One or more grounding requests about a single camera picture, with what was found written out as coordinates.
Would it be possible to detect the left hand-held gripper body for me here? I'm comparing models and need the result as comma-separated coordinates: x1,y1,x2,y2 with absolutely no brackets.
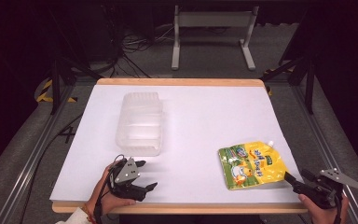
106,157,147,203

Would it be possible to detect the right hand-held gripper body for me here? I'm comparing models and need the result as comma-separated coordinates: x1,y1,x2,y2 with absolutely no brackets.
292,167,358,210

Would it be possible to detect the yellow green spout pouch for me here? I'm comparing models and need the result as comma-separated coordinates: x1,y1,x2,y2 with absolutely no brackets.
217,140,290,191

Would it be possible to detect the person's right hand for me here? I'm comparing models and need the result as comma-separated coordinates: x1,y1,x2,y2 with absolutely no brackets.
297,193,350,224

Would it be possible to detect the person's left hand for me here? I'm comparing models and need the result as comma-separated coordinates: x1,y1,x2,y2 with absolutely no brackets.
85,164,137,217

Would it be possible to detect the clear plastic container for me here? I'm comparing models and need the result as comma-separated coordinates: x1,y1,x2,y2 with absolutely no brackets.
115,91,164,158

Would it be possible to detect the white table sheet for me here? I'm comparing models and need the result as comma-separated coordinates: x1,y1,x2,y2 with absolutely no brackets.
48,84,303,205

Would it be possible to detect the black tape cross mark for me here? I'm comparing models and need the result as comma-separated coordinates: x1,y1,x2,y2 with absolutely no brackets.
58,125,76,145

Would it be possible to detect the black tripod stand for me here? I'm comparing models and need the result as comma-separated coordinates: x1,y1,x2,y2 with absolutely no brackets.
260,54,317,116
48,8,104,117

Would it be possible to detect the yellow black hazard tape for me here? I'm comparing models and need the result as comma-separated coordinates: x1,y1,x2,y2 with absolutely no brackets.
261,66,296,97
35,78,78,104

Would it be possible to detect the grey metal stand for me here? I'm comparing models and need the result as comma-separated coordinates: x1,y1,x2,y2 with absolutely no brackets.
171,5,260,72

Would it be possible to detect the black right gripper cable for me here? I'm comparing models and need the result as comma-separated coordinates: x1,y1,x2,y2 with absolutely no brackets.
333,191,345,224

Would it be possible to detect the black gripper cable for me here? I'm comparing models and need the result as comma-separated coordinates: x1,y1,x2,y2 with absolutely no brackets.
93,154,126,224
333,191,345,224

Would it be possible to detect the aluminium floor rail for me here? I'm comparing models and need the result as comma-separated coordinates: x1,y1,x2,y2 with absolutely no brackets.
0,83,77,224
291,83,358,224

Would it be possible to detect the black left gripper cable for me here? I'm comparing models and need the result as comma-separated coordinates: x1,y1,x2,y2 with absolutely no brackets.
93,154,126,224

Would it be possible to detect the red string bracelet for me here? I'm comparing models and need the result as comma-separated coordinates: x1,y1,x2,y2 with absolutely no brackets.
81,203,95,224

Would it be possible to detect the long black floor cable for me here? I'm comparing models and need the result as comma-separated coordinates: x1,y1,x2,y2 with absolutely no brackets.
18,113,85,224

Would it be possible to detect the tangle of black floor cables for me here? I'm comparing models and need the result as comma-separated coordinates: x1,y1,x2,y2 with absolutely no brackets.
103,6,176,79

